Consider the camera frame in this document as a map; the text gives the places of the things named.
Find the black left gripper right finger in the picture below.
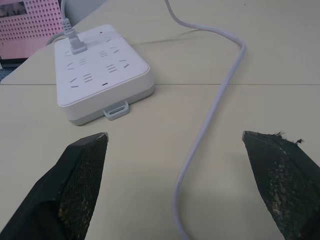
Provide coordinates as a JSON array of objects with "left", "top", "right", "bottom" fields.
[{"left": 241, "top": 130, "right": 320, "bottom": 240}]

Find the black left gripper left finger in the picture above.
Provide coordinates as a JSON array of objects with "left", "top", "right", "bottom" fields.
[{"left": 0, "top": 132, "right": 109, "bottom": 240}]

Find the white power strip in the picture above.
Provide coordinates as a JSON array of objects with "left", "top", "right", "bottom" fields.
[{"left": 53, "top": 23, "right": 156, "bottom": 126}]

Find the grey power plug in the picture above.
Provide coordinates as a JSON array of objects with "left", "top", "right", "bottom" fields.
[{"left": 60, "top": 0, "right": 88, "bottom": 56}]

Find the pink perforated panel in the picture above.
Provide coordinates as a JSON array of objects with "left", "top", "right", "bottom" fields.
[{"left": 0, "top": 0, "right": 63, "bottom": 61}]

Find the white power strip cable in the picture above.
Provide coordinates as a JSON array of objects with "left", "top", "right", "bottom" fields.
[{"left": 45, "top": 32, "right": 66, "bottom": 46}]

